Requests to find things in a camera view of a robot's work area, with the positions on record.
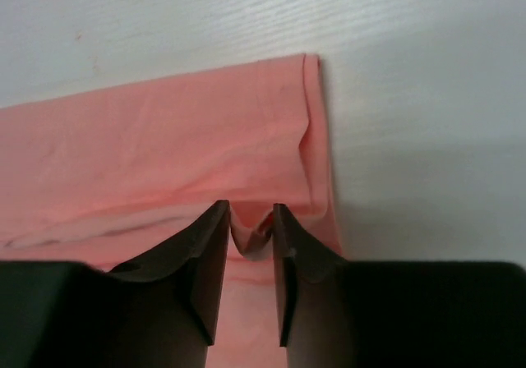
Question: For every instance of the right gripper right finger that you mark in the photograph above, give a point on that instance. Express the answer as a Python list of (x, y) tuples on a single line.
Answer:
[(302, 260)]

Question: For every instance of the pink t-shirt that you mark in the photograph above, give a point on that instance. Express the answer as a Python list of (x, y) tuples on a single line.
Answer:
[(102, 176)]

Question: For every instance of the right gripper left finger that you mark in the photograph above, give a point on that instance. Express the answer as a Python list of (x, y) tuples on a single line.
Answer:
[(193, 260)]

